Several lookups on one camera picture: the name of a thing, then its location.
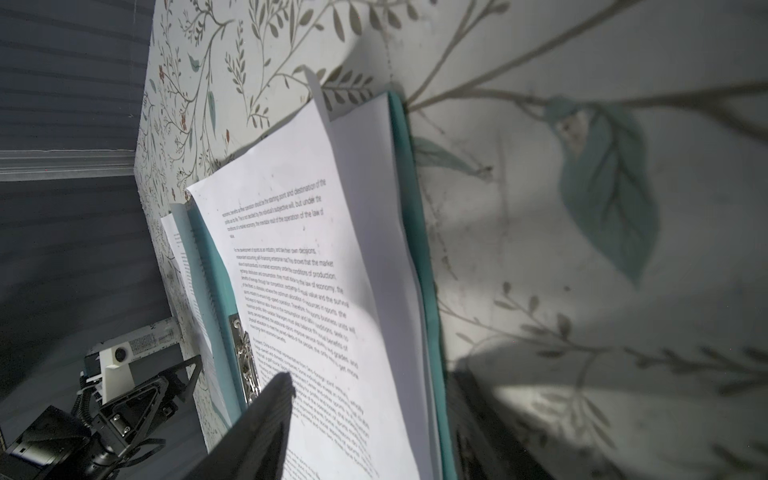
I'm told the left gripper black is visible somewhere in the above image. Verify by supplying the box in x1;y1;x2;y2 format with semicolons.
1;355;202;479

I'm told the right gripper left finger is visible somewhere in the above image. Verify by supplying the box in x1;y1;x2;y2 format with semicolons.
186;372;296;480

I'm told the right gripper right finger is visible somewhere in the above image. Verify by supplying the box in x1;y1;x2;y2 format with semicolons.
446;370;551;480

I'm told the teal green file folder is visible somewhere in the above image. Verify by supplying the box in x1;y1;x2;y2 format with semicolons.
170;89;458;480

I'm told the printed paper sheet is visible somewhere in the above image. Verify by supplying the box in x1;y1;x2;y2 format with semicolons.
185;65;442;480
161;213;213;358

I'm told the silver folder clip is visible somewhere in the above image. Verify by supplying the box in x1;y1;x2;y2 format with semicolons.
229;313;260;405

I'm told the silver drink can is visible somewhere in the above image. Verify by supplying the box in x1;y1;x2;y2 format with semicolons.
84;317;181;375

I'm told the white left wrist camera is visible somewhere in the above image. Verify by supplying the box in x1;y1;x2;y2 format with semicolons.
84;342;135;404

